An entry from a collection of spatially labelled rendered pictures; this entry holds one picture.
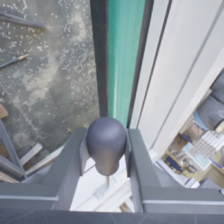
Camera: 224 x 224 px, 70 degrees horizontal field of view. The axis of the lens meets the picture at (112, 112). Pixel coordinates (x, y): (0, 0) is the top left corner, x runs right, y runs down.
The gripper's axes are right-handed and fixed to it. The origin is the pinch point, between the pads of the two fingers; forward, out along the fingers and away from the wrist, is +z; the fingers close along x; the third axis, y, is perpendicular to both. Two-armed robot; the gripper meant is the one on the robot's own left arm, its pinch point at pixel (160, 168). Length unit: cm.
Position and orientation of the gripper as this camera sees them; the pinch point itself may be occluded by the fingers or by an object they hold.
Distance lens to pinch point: 44.8
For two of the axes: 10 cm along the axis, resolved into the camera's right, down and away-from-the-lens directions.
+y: 0.1, -6.0, -8.0
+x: -7.8, 4.9, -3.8
